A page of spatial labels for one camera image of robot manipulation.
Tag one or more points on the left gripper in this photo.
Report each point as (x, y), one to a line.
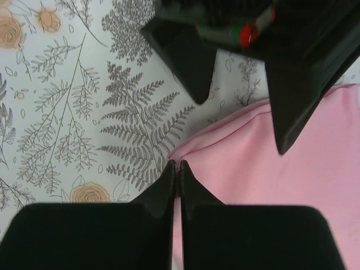
(305, 47)

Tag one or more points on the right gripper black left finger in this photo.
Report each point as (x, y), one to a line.
(133, 235)

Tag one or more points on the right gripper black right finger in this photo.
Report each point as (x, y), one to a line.
(220, 236)

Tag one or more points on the pink t-shirt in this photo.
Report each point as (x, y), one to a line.
(237, 160)

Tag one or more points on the floral patterned table mat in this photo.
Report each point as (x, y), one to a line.
(89, 112)

